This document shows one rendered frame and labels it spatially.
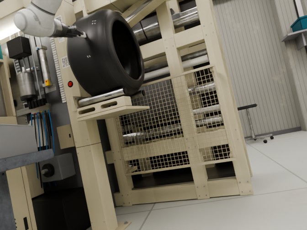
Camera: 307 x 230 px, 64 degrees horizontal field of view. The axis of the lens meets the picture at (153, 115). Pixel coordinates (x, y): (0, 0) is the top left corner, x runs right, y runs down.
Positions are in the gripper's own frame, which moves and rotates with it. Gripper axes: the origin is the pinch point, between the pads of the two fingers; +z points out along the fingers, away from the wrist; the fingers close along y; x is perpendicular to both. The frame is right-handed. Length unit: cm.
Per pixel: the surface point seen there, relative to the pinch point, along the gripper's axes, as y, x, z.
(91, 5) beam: 19, -37, 55
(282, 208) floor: -82, 130, 33
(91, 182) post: 31, 89, 11
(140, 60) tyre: -11, 16, 50
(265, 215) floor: -71, 129, 25
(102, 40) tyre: -9.5, 6.2, 4.4
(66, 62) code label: 32.0, 5.7, 22.8
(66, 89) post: 36.2, 24.0, 20.2
